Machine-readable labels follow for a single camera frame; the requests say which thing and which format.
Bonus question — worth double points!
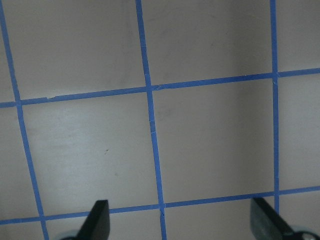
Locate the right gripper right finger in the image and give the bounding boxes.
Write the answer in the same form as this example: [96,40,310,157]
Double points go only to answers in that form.
[249,197,300,240]

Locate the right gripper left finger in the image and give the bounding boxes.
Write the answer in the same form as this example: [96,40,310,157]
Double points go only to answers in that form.
[75,200,110,240]

